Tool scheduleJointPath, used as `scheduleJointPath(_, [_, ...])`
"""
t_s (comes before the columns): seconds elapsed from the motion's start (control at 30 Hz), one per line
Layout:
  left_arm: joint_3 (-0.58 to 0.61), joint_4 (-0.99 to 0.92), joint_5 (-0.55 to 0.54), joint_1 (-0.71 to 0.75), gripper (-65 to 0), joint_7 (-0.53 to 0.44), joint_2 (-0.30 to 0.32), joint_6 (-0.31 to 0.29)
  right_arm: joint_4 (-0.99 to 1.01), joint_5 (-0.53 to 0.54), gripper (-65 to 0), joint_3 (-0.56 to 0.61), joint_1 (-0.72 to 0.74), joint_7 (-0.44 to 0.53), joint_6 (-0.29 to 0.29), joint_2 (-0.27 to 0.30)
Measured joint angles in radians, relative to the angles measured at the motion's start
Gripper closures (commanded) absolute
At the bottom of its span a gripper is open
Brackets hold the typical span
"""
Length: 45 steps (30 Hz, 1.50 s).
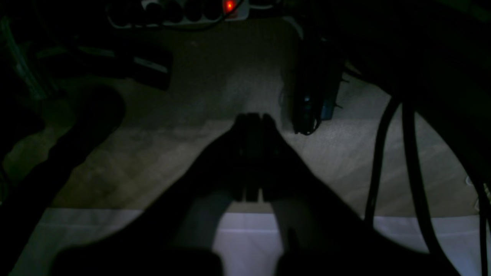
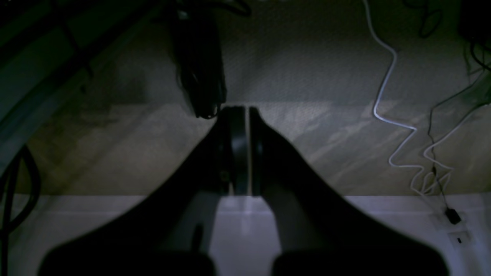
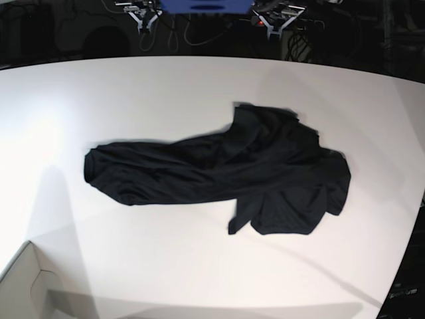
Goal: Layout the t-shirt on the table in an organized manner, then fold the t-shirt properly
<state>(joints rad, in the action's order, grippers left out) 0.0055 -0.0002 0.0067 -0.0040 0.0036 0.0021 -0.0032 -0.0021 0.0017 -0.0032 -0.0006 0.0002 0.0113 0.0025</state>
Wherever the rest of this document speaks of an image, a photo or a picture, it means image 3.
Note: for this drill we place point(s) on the white cardboard box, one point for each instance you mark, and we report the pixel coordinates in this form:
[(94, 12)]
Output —
[(29, 291)]

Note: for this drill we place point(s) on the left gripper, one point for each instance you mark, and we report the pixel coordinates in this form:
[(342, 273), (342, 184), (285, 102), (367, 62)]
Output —
[(292, 12)]

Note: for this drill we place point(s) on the blue plastic bin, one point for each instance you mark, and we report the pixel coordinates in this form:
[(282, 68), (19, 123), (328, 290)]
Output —
[(206, 6)]

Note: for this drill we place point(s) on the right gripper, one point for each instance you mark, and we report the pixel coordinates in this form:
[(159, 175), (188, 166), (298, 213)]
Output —
[(144, 14)]

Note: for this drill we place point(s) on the black power strip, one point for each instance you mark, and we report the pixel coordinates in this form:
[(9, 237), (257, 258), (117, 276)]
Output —
[(275, 24)]

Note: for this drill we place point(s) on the black t-shirt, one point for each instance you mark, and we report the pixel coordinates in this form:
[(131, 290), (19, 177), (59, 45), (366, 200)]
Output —
[(272, 165)]

